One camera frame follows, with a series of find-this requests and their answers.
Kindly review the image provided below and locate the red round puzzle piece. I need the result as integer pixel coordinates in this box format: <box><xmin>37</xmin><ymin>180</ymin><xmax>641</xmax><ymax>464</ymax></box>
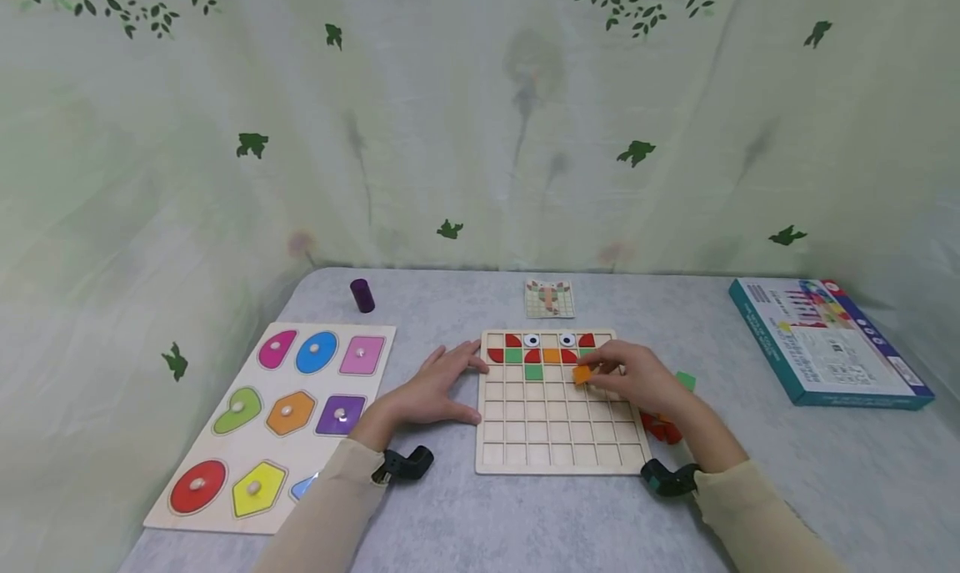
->
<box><xmin>169</xmin><ymin>460</ymin><xmax>228</xmax><ymax>515</ymax></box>

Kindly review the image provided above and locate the teal and white puzzle box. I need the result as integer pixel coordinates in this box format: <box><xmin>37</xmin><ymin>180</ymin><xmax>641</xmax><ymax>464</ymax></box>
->
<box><xmin>727</xmin><ymin>277</ymin><xmax>937</xmax><ymax>411</ymax></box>

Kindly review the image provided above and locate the person's left hand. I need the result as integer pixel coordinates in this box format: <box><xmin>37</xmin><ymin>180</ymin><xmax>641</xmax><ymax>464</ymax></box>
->
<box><xmin>376</xmin><ymin>339</ymin><xmax>490</xmax><ymax>449</ymax></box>

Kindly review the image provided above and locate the orange hexagon puzzle piece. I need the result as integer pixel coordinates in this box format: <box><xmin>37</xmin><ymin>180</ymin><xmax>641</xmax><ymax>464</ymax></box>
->
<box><xmin>266</xmin><ymin>390</ymin><xmax>317</xmax><ymax>437</ymax></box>

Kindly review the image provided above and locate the person's right hand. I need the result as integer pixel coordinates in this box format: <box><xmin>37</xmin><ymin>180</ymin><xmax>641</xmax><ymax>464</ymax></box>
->
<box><xmin>576</xmin><ymin>342</ymin><xmax>698</xmax><ymax>417</ymax></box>

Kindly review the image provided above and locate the person's left forearm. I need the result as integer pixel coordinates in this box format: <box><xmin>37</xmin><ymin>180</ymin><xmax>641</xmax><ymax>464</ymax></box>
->
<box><xmin>253</xmin><ymin>396</ymin><xmax>406</xmax><ymax>573</ymax></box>

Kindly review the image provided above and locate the purple square puzzle piece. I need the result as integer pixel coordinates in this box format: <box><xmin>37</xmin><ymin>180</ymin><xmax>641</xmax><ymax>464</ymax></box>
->
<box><xmin>315</xmin><ymin>395</ymin><xmax>368</xmax><ymax>436</ymax></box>

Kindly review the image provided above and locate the pattern card with animal print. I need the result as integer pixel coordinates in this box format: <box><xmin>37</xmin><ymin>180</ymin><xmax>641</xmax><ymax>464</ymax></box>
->
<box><xmin>525</xmin><ymin>279</ymin><xmax>577</xmax><ymax>319</ymax></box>

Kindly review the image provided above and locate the pink square puzzle piece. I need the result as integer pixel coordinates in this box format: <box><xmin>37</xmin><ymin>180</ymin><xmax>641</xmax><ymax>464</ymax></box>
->
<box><xmin>339</xmin><ymin>335</ymin><xmax>387</xmax><ymax>376</ymax></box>

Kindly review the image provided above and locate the yellow pentagon puzzle piece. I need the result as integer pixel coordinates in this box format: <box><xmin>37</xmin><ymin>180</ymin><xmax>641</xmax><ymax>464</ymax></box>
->
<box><xmin>232</xmin><ymin>461</ymin><xmax>288</xmax><ymax>520</ymax></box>

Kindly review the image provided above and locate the pile of red pieces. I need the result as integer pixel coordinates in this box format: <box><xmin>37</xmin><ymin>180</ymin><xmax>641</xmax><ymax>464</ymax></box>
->
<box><xmin>640</xmin><ymin>411</ymin><xmax>683</xmax><ymax>446</ymax></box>

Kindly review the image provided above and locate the white shape puzzle board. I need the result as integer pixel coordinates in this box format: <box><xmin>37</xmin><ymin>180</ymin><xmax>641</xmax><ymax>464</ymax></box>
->
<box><xmin>142</xmin><ymin>323</ymin><xmax>398</xmax><ymax>535</ymax></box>

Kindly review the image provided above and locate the wooden grid board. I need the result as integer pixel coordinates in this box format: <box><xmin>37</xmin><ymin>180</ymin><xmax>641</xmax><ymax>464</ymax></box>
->
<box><xmin>475</xmin><ymin>329</ymin><xmax>653</xmax><ymax>476</ymax></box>

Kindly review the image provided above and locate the person's right forearm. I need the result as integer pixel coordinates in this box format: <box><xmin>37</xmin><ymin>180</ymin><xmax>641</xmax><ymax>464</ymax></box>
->
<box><xmin>663</xmin><ymin>390</ymin><xmax>848</xmax><ymax>573</ymax></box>

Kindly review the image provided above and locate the blue round puzzle piece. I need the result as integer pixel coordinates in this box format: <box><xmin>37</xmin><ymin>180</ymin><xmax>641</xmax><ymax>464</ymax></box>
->
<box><xmin>295</xmin><ymin>331</ymin><xmax>338</xmax><ymax>375</ymax></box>

